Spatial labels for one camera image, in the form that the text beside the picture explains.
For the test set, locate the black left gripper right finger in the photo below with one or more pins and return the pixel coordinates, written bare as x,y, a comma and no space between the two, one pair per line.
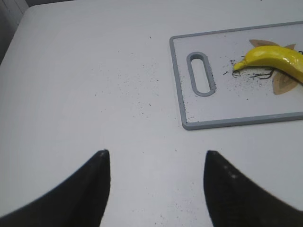
233,200

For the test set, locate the yellow plastic banana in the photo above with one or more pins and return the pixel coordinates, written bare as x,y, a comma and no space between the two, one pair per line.
281,58

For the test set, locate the white grey-rimmed cutting board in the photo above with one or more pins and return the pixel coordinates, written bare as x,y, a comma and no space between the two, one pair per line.
211,94

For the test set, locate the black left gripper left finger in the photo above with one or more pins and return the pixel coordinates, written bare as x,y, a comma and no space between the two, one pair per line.
79,201

